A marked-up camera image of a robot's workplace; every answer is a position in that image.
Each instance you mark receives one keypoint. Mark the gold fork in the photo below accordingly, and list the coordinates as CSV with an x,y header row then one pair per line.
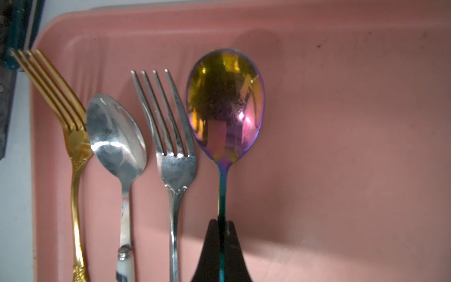
x,y
72,116

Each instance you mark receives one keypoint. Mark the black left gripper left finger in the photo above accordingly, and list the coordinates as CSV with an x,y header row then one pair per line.
x,y
208,268

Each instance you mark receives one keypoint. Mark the silver spoon cow-pattern handle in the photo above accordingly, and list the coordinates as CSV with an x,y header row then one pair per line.
x,y
118,144

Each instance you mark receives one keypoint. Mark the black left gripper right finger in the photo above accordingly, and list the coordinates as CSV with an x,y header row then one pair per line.
x,y
235,269

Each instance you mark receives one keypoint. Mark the iridescent rainbow spoon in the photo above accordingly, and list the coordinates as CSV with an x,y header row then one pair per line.
x,y
225,101

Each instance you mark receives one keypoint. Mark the silver fork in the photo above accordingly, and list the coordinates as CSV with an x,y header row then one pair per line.
x,y
177,167

